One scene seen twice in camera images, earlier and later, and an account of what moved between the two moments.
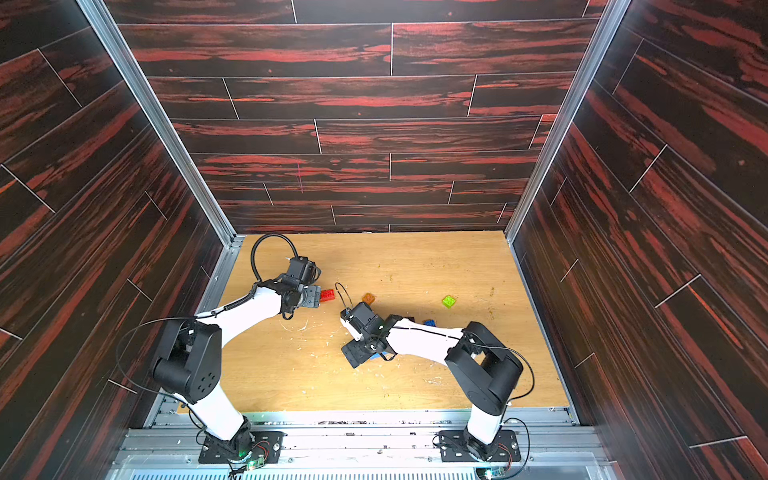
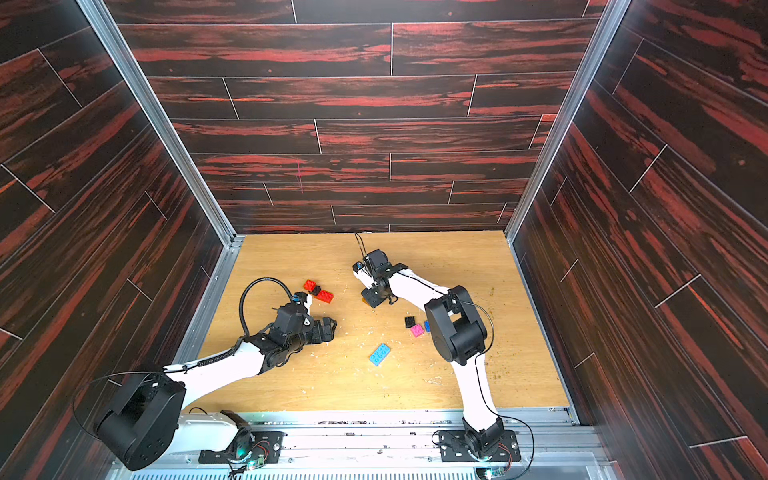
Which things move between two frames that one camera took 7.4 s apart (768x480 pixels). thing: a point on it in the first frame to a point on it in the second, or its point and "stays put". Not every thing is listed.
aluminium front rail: [368, 445] stays put
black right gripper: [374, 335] to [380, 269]
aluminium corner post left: [131, 69] stays put
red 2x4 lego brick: [327, 295] stays put
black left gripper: [314, 296] to [319, 337]
